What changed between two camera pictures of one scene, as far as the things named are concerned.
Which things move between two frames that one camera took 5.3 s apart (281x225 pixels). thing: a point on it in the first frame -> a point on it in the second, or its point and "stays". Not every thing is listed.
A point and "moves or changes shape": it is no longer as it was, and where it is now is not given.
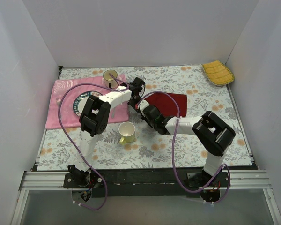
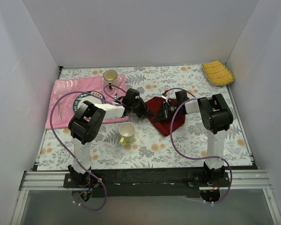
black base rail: x=146 y=182 stays
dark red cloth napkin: x=167 y=106 moves or changes shape
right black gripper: x=140 y=113 -> x=165 y=111
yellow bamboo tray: x=218 y=73 stays
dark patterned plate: x=80 y=100 stays
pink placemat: x=70 y=121 stays
